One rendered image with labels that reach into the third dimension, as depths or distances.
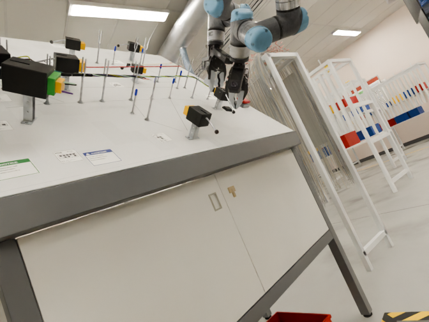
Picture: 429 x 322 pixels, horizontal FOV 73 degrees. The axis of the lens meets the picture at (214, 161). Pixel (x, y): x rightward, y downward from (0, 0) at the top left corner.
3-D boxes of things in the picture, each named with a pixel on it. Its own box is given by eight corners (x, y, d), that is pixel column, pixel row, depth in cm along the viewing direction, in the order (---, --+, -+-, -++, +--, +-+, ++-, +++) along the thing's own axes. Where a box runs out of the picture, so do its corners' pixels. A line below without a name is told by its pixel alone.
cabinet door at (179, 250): (265, 292, 88) (214, 173, 93) (92, 467, 47) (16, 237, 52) (260, 293, 89) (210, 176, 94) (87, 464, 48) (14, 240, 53)
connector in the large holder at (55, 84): (53, 87, 73) (53, 70, 71) (66, 89, 74) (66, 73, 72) (46, 94, 68) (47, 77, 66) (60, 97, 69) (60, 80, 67)
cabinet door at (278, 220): (331, 228, 128) (292, 147, 133) (267, 292, 87) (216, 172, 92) (325, 229, 130) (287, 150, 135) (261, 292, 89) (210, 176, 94)
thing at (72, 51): (48, 55, 121) (49, 32, 116) (78, 60, 127) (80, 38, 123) (49, 58, 117) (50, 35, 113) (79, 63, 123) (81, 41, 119)
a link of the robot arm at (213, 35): (228, 32, 125) (213, 28, 120) (227, 43, 126) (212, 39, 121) (218, 36, 131) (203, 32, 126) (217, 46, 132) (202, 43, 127)
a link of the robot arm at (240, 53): (249, 48, 100) (226, 46, 102) (248, 61, 103) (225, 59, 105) (251, 41, 106) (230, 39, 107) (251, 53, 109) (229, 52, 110)
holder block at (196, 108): (207, 153, 89) (216, 123, 84) (180, 133, 95) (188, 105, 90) (216, 150, 92) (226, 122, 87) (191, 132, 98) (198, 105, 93)
